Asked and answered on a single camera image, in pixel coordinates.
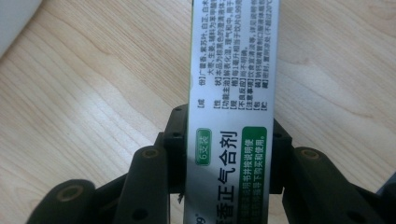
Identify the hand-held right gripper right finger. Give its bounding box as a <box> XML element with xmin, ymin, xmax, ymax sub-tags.
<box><xmin>268</xmin><ymin>119</ymin><xmax>387</xmax><ymax>224</ymax></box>

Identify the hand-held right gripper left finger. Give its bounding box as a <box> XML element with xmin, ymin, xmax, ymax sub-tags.
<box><xmin>112</xmin><ymin>104</ymin><xmax>190</xmax><ymax>224</ymax></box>

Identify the green and white medicine box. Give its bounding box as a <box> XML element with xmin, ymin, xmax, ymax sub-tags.
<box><xmin>182</xmin><ymin>0</ymin><xmax>282</xmax><ymax>224</ymax></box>

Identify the white storage box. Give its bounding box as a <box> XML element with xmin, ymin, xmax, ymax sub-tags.
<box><xmin>0</xmin><ymin>0</ymin><xmax>43</xmax><ymax>59</ymax></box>

